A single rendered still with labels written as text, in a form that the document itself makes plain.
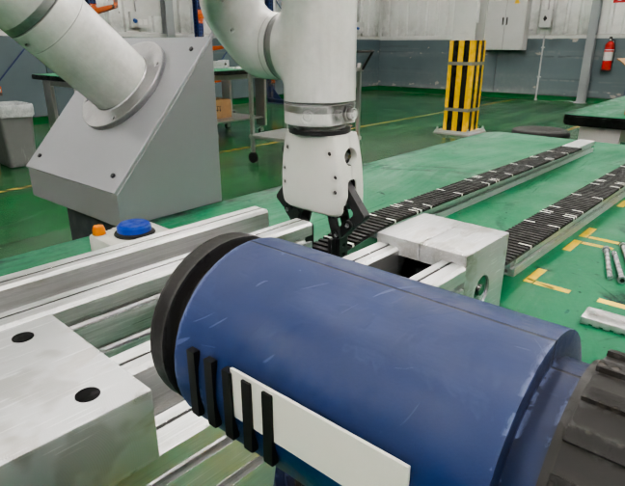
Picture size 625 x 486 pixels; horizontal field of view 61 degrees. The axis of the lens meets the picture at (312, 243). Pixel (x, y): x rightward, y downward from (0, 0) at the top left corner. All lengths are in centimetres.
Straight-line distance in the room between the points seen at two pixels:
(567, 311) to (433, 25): 1255
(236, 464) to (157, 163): 65
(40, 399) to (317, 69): 44
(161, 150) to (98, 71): 16
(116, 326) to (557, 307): 46
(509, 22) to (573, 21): 114
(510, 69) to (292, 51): 1170
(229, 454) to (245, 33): 47
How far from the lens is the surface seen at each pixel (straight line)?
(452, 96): 702
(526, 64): 1216
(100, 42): 97
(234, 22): 65
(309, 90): 61
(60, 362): 30
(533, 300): 66
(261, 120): 688
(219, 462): 33
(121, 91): 99
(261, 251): 15
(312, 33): 61
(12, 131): 554
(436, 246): 52
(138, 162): 90
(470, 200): 101
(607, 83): 1171
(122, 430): 27
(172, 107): 93
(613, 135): 259
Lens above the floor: 105
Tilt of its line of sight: 20 degrees down
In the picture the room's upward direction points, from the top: straight up
